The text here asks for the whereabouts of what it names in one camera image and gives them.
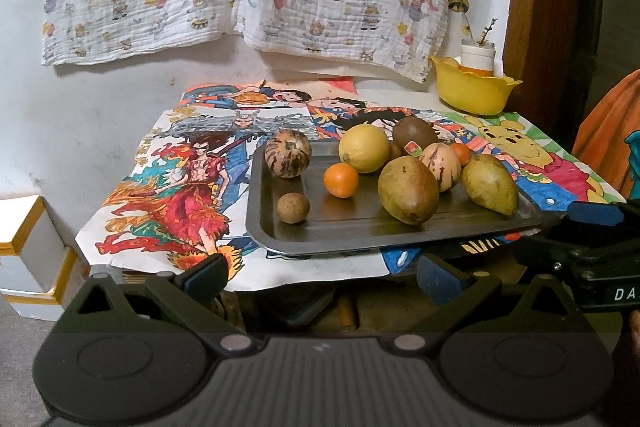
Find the small brown longan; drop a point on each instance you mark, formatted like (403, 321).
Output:
(395, 151)
(293, 208)

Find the small orange kumquat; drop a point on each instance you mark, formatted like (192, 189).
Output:
(461, 153)

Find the wooden door frame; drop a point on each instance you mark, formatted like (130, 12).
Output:
(540, 7)

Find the cartoon kids drawing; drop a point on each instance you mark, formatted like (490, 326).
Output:
(240, 97)

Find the orange cloth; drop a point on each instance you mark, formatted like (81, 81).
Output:
(610, 132)

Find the green mango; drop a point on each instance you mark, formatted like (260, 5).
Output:
(490, 184)

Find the striped pepino melon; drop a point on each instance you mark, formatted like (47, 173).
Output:
(287, 153)
(442, 162)

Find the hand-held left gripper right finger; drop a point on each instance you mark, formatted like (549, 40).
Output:
(442, 281)

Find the thin budding twig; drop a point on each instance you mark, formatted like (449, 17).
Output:
(484, 32)

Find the white box gold trim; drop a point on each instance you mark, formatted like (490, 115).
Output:
(65, 277)
(25, 232)

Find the orange mandarin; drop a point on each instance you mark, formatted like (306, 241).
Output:
(341, 180)

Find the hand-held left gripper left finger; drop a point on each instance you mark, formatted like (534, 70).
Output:
(205, 276)

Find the brownish yellow mango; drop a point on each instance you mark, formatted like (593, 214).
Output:
(407, 190)

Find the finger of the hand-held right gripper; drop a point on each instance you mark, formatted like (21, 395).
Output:
(555, 257)
(595, 213)

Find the yellow plastic bowl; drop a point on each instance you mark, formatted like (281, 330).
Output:
(470, 94)

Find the metal baking tray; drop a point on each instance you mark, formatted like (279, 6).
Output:
(350, 217)

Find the yellow lemon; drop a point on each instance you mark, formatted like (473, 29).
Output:
(364, 148)

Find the white and orange jar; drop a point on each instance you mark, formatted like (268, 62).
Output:
(477, 57)

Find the brown round sapodilla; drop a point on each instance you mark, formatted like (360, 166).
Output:
(415, 133)

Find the yellow bear drawing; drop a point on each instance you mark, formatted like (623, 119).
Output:
(565, 172)

